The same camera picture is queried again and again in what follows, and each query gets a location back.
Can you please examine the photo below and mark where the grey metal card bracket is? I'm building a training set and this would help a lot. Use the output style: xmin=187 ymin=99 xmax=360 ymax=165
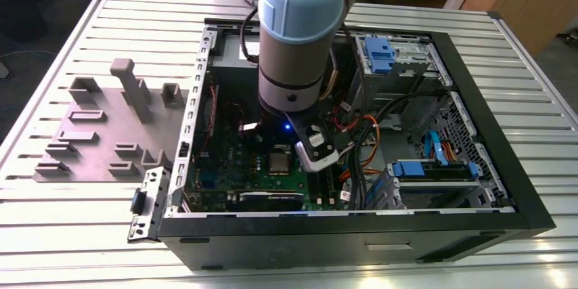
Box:
xmin=127 ymin=165 xmax=172 ymax=244

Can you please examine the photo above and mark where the hard disk in blue carrier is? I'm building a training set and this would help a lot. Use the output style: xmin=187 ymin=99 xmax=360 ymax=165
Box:
xmin=387 ymin=159 xmax=480 ymax=185

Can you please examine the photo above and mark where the black RAM slot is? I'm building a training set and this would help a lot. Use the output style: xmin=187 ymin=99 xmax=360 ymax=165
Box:
xmin=327 ymin=169 xmax=339 ymax=202
xmin=314 ymin=171 xmax=328 ymax=204
xmin=308 ymin=171 xmax=323 ymax=204

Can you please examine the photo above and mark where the black PC case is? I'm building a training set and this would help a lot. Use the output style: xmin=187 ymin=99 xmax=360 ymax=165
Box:
xmin=155 ymin=17 xmax=557 ymax=271

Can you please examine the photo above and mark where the thin red wire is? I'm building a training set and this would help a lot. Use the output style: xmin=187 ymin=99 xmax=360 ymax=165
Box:
xmin=203 ymin=84 xmax=221 ymax=161

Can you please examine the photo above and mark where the grey metal disk bay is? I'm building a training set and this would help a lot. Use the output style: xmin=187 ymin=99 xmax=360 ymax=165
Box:
xmin=383 ymin=180 xmax=515 ymax=210

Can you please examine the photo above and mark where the black camera cable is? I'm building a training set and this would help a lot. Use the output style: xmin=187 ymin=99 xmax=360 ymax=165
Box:
xmin=237 ymin=7 xmax=263 ymax=65

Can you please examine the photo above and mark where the blue floor cable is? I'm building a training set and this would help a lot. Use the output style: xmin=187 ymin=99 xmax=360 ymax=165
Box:
xmin=0 ymin=49 xmax=59 ymax=60

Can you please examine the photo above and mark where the grey power supply unit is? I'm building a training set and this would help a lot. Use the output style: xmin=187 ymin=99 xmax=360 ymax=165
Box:
xmin=208 ymin=34 xmax=263 ymax=119

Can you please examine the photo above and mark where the grey parts rack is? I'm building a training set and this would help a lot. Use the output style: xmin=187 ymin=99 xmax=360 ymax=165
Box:
xmin=33 ymin=58 xmax=193 ymax=183

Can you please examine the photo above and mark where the CPU socket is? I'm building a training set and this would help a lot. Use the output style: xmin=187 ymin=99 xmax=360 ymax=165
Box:
xmin=264 ymin=150 xmax=295 ymax=177

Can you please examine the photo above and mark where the thick black cable bundle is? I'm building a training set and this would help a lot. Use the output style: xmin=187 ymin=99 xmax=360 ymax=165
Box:
xmin=350 ymin=88 xmax=452 ymax=210

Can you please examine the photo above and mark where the blue drive bay latch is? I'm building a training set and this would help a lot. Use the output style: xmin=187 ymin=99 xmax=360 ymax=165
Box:
xmin=364 ymin=37 xmax=398 ymax=74

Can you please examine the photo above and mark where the green motherboard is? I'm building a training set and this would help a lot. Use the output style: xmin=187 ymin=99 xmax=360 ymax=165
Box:
xmin=187 ymin=112 xmax=351 ymax=212

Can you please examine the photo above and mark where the silver CPU green edge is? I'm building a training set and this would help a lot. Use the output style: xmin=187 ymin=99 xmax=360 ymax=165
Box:
xmin=270 ymin=152 xmax=291 ymax=175

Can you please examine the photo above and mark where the blue flat wire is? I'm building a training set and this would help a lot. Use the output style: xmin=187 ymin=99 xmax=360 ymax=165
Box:
xmin=423 ymin=131 xmax=455 ymax=165

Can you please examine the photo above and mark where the orange wire bundle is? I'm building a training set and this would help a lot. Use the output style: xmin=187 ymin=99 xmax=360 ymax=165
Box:
xmin=336 ymin=114 xmax=384 ymax=185

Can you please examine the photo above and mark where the grey metal drive cage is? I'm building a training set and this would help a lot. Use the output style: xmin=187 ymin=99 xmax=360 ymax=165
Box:
xmin=350 ymin=34 xmax=455 ymax=114

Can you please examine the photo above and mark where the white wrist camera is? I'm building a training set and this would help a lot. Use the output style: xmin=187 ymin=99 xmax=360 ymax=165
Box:
xmin=294 ymin=125 xmax=340 ymax=172

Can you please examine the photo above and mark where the black graphics card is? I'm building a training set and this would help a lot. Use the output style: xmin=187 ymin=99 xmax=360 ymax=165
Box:
xmin=183 ymin=187 xmax=304 ymax=213

